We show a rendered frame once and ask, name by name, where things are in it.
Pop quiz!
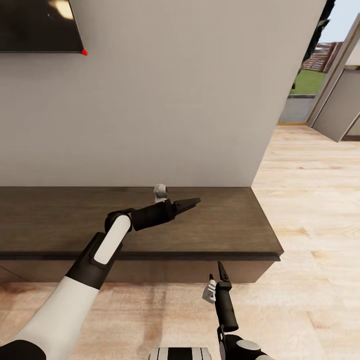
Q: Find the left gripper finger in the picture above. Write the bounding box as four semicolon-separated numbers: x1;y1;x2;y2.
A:
172;198;201;216

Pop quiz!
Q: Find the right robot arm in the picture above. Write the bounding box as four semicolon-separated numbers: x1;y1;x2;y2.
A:
202;261;275;360

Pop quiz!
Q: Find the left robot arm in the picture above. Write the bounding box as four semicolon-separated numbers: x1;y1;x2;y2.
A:
0;183;201;360

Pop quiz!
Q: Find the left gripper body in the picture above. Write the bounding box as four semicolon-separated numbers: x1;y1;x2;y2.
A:
144;199;175;227

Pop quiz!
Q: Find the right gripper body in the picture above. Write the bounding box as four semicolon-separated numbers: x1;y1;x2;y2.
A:
214;281;235;314

